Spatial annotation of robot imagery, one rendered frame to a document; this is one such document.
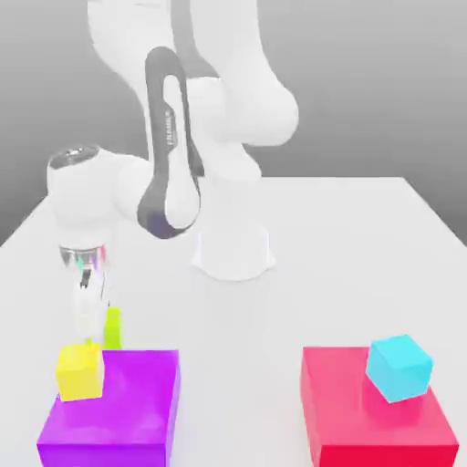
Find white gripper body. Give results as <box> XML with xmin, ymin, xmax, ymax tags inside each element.
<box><xmin>71</xmin><ymin>283</ymin><xmax>111</xmax><ymax>345</ymax></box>

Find large red box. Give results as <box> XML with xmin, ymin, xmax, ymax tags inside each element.
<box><xmin>299</xmin><ymin>346</ymin><xmax>460</xmax><ymax>467</ymax></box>

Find small yellow cube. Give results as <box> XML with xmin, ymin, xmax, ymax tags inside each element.
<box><xmin>55</xmin><ymin>342</ymin><xmax>105</xmax><ymax>403</ymax></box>

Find small lime green cube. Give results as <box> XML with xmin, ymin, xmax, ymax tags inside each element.
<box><xmin>103</xmin><ymin>306</ymin><xmax>122</xmax><ymax>351</ymax></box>

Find large purple box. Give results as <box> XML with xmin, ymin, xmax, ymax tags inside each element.
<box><xmin>36</xmin><ymin>348</ymin><xmax>182</xmax><ymax>467</ymax></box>

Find small cyan cube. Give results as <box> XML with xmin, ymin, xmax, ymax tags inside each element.
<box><xmin>365</xmin><ymin>333</ymin><xmax>434</xmax><ymax>405</ymax></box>

